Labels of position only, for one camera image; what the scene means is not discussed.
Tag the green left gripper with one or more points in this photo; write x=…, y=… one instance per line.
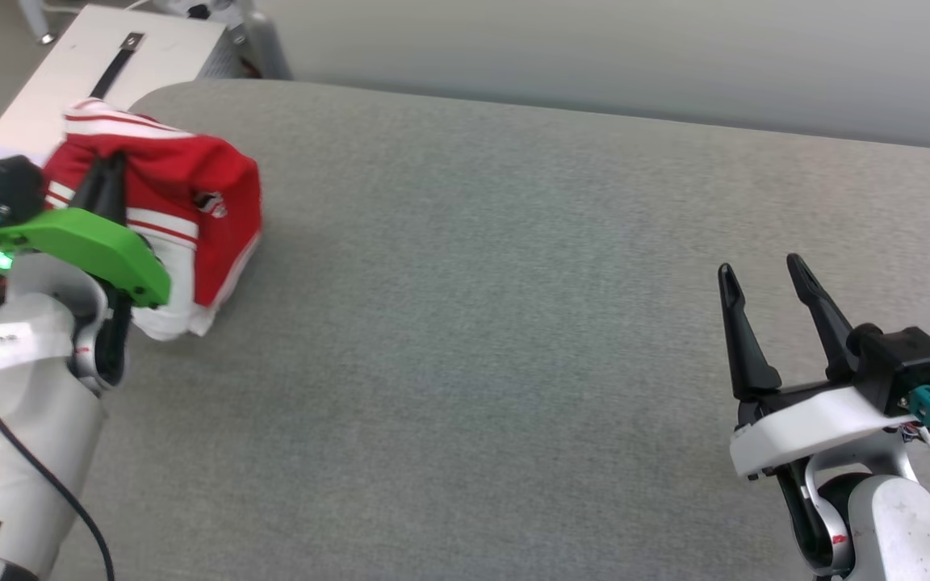
x=77, y=238

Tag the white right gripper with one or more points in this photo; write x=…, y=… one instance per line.
x=804, y=428

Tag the red basketball jersey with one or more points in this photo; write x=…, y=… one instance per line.
x=198, y=181

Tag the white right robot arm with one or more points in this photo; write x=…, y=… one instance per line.
x=901, y=524

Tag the white equipment box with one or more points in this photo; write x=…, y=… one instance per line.
x=69, y=73

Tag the grey metal table leg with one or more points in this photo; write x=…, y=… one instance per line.
x=37, y=20
x=267, y=48

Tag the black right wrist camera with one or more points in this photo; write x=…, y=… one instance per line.
x=909, y=355

